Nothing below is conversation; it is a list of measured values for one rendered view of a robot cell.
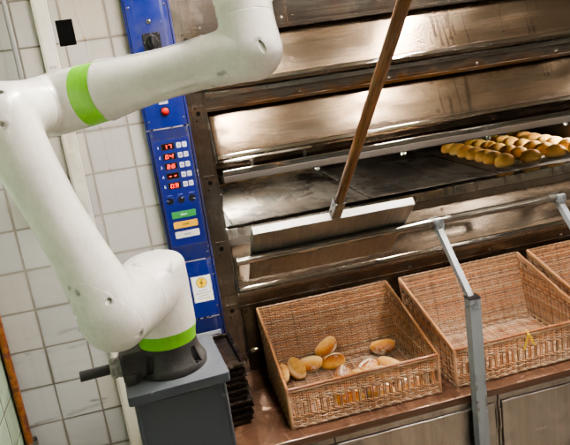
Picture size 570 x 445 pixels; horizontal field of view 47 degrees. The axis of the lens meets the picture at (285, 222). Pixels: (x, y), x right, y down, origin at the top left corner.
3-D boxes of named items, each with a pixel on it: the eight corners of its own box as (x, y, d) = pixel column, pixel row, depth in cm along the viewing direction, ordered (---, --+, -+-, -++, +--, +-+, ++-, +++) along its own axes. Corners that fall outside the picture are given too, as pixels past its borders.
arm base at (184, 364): (83, 403, 128) (77, 376, 126) (83, 372, 142) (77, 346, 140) (213, 369, 134) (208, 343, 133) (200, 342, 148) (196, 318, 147)
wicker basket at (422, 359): (263, 370, 265) (252, 306, 258) (393, 339, 275) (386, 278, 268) (289, 433, 218) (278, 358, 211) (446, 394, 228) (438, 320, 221)
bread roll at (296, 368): (297, 354, 255) (294, 363, 258) (283, 358, 251) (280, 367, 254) (311, 373, 249) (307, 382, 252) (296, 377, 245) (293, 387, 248)
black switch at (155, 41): (145, 52, 227) (138, 19, 224) (162, 49, 228) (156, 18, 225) (145, 51, 223) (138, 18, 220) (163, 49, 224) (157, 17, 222)
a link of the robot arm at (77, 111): (18, 147, 127) (-4, 84, 124) (56, 136, 138) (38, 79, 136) (96, 126, 121) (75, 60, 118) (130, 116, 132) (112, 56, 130)
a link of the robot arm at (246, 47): (81, 56, 120) (116, 64, 130) (93, 117, 120) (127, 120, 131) (262, 1, 108) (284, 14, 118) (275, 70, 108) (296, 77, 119)
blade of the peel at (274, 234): (415, 204, 216) (412, 196, 217) (253, 234, 205) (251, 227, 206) (390, 251, 247) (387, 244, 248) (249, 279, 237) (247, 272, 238)
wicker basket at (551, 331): (401, 337, 275) (394, 276, 268) (521, 309, 286) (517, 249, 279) (455, 391, 229) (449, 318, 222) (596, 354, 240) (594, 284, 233)
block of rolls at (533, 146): (438, 153, 344) (437, 142, 343) (519, 138, 353) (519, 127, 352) (499, 169, 286) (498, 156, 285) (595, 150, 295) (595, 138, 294)
